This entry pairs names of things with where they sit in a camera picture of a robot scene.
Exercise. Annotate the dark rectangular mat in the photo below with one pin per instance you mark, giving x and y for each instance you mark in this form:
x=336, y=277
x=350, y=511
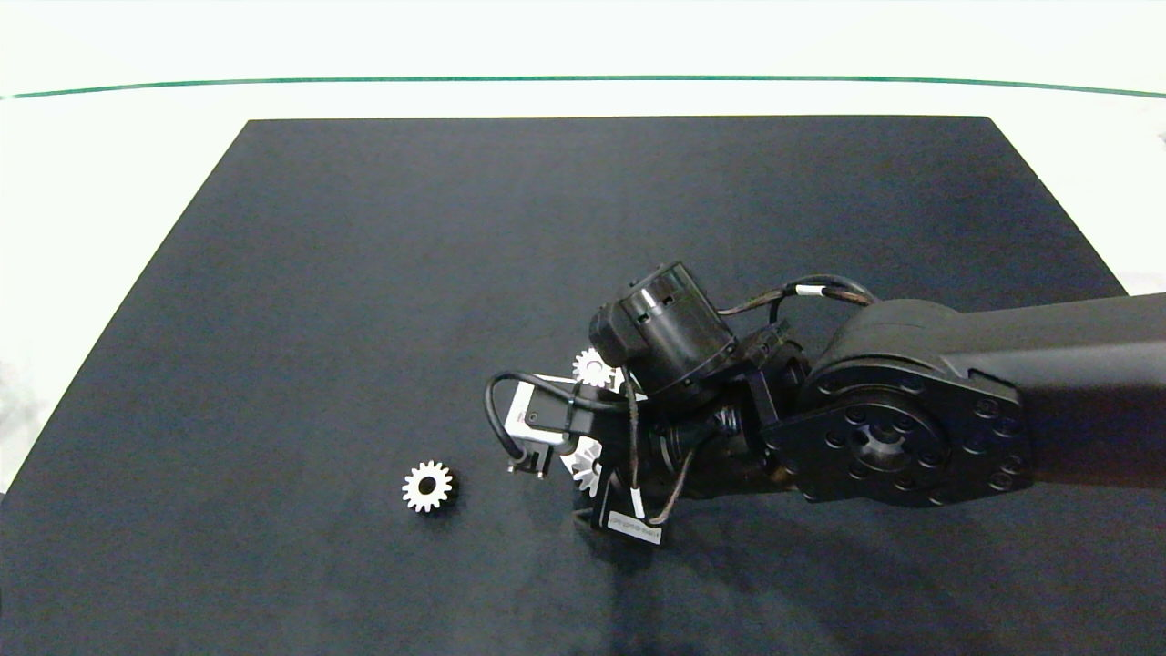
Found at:
x=273, y=319

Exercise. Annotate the small steel gear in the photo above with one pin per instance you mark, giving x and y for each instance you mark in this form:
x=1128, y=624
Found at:
x=586, y=368
x=416, y=486

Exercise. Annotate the boxy silver wrist camera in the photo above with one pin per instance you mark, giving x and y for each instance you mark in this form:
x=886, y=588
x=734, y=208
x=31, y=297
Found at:
x=530, y=421

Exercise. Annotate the large steel gear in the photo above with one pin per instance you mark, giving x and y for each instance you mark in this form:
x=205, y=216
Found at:
x=585, y=466

